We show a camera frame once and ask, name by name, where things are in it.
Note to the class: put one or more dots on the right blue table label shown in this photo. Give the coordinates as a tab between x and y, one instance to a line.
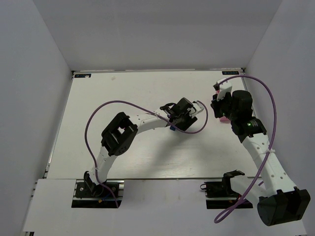
230	73

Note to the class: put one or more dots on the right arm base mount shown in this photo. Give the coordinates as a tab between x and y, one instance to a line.
217	197

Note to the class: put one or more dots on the left blue table label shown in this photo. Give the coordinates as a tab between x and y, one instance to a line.
82	75

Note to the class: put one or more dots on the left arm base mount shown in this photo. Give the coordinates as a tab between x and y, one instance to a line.
102	198

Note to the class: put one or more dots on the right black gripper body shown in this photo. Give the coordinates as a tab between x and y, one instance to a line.
217	106

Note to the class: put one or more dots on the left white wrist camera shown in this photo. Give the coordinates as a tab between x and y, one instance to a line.
196	109

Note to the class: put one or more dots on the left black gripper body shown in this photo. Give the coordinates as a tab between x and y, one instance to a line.
187	122

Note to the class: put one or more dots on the blue table label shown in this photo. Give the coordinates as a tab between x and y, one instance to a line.
230	73
82	75

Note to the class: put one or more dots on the aluminium table edge rail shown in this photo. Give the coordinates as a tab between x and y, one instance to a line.
242	72

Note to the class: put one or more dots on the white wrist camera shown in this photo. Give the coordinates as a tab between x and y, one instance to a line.
196	109
222	88

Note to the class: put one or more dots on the pink plastic box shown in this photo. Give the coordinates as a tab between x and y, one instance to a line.
224	120

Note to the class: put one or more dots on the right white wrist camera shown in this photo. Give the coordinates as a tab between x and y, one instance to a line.
222	88

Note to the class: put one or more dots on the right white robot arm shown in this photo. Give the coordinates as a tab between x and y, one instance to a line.
280	200

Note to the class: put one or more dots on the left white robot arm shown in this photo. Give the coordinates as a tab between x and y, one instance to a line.
119	134

